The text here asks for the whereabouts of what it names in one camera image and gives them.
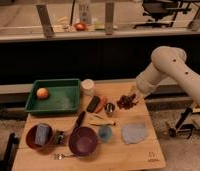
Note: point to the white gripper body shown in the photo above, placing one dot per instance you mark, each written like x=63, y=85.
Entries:
x=135, y=94

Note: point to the dark red grape bunch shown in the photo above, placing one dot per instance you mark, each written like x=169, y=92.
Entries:
x=126, y=102

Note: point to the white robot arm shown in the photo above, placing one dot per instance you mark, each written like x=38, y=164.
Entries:
x=167, y=62

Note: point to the small metal cup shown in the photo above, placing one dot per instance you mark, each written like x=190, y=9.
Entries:
x=109, y=109

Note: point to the blue plastic cup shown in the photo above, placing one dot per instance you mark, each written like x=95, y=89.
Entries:
x=104, y=133

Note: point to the blue cloth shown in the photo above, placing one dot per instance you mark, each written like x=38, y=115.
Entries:
x=133, y=133

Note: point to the orange carrot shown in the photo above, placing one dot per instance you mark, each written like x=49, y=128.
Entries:
x=101, y=105

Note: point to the black rectangular block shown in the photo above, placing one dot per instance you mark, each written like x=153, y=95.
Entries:
x=93, y=104

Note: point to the white lidded jar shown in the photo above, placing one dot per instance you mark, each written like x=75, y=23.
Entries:
x=88, y=87

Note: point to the black clamp stand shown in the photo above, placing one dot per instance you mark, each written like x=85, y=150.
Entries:
x=181, y=127

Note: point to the yellow banana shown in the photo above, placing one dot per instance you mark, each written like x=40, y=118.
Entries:
x=96, y=119

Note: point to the black office chair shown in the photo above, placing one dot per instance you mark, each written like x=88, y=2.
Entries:
x=158, y=9

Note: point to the green plastic tray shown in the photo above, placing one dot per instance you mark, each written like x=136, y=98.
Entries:
x=64, y=97

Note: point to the purple bowl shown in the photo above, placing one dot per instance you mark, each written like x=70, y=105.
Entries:
x=83, y=141

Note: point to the orange fruit on shelf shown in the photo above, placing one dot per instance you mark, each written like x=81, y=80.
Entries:
x=80, y=26

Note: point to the black binder clip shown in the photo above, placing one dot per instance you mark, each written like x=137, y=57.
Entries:
x=59, y=137

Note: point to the orange peach fruit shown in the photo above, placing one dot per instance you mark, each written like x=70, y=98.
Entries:
x=42, y=93

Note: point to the metal fork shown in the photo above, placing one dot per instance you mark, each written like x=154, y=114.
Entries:
x=60, y=156

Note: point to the blue sponge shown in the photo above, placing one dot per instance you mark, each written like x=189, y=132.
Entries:
x=41, y=136

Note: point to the red bowl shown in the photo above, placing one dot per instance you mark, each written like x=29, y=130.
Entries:
x=30, y=138

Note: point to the black handled knife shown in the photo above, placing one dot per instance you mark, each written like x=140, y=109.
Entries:
x=79, y=120

